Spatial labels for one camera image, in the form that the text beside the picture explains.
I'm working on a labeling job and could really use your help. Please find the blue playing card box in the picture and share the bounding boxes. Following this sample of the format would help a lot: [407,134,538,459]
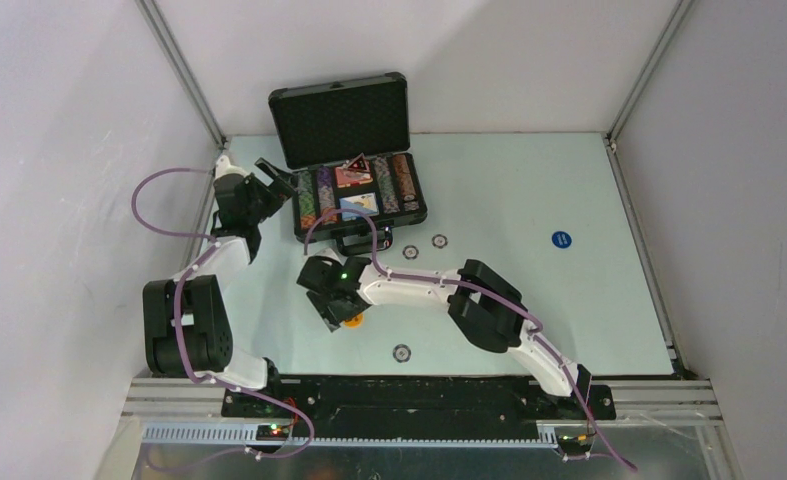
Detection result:
[339,192,379,221]

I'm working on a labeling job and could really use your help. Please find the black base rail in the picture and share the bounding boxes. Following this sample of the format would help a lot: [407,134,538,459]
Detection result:
[223,374,618,440]

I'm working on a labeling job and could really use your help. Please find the black poker set case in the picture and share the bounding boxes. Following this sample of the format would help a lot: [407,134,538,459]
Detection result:
[268,72,428,256]

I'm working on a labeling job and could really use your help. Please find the poker chip near disc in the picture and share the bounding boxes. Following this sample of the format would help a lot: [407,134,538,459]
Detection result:
[402,245,419,260]

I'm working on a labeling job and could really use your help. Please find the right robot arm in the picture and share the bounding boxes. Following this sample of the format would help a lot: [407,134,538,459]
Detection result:
[297,250,591,418]

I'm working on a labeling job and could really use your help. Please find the poker chip middle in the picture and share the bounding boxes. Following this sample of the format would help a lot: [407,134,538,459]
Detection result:
[431,234,449,249]

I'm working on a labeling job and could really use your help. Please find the red playing card box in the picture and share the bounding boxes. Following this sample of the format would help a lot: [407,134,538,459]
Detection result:
[334,166,373,189]

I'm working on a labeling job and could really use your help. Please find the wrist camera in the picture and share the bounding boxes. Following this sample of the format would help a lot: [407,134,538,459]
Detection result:
[314,247,343,265]
[214,153,250,180]

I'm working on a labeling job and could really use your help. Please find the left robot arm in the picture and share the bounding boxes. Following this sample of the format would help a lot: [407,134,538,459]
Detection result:
[142,153,295,417]

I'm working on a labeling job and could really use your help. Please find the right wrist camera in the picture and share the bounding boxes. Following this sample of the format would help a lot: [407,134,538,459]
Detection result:
[314,247,343,265]

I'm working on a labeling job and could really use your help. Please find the triangular dealer button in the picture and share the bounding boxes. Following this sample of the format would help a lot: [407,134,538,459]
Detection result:
[342,153,370,174]

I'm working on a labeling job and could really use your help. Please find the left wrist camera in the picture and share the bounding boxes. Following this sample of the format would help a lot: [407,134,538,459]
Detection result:
[214,153,250,180]

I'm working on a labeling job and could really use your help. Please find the poker chip front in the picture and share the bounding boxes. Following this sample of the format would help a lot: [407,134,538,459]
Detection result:
[392,344,412,363]

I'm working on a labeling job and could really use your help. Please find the orange round button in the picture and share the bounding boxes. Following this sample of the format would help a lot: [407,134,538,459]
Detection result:
[343,313,364,328]

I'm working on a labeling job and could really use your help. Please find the blue round button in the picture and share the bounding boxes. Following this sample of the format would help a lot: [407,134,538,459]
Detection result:
[551,231,573,249]

